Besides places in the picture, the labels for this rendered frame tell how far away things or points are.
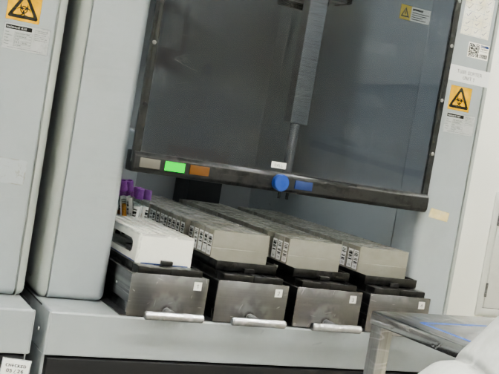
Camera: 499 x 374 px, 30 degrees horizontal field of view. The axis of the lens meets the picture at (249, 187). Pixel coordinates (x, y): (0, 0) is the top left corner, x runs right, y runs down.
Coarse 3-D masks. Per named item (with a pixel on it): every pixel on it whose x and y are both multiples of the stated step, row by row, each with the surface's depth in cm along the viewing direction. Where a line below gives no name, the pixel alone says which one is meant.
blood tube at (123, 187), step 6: (126, 180) 173; (120, 186) 173; (126, 186) 173; (120, 192) 173; (126, 192) 174; (120, 198) 174; (126, 198) 174; (120, 204) 174; (126, 204) 175; (120, 210) 175; (126, 210) 175
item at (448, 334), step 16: (384, 320) 139; (400, 320) 138; (416, 320) 140; (432, 320) 142; (448, 320) 145; (464, 320) 148; (480, 320) 150; (384, 336) 141; (416, 336) 133; (432, 336) 130; (448, 336) 131; (464, 336) 133; (368, 352) 142; (384, 352) 141; (448, 352) 127; (368, 368) 141; (384, 368) 141
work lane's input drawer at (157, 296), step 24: (120, 264) 155; (144, 264) 152; (168, 264) 154; (120, 288) 153; (144, 288) 150; (168, 288) 151; (192, 288) 153; (144, 312) 146; (168, 312) 148; (192, 312) 154
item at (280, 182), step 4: (276, 176) 164; (280, 176) 164; (284, 176) 164; (272, 180) 164; (276, 180) 164; (280, 180) 164; (284, 180) 164; (288, 180) 165; (272, 184) 164; (276, 184) 164; (280, 184) 164; (284, 184) 164; (288, 184) 165; (276, 188) 164; (280, 188) 164; (284, 188) 164
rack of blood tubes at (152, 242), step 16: (128, 224) 164; (144, 224) 167; (160, 224) 171; (112, 240) 166; (128, 240) 170; (144, 240) 153; (160, 240) 154; (176, 240) 155; (192, 240) 156; (128, 256) 156; (144, 256) 153; (160, 256) 154; (176, 256) 155
